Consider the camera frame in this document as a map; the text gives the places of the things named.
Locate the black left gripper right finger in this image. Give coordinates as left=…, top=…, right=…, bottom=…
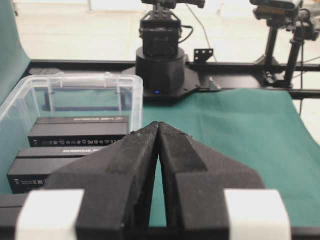
left=158, top=122, right=292, bottom=240

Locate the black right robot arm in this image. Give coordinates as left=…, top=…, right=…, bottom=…
left=135, top=0, right=206, bottom=95

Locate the black realsense box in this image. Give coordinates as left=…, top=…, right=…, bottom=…
left=7, top=146, right=103, bottom=194
left=28, top=116, right=129, bottom=147

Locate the black metal frame rail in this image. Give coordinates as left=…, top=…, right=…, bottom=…
left=26, top=60, right=320, bottom=101

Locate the clear plastic storage case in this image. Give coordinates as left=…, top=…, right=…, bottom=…
left=0, top=72, right=144, bottom=150

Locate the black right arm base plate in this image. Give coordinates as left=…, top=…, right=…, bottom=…
left=122, top=66, right=222, bottom=101

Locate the black perforated corner bracket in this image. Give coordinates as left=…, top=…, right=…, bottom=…
left=194, top=48, right=214, bottom=63

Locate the black cable behind arm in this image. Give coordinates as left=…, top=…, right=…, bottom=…
left=179, top=2, right=218, bottom=62

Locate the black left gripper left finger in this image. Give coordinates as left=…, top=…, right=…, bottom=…
left=16, top=122, right=160, bottom=240

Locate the black camera stand post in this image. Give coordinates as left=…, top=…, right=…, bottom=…
left=253, top=6, right=320, bottom=88

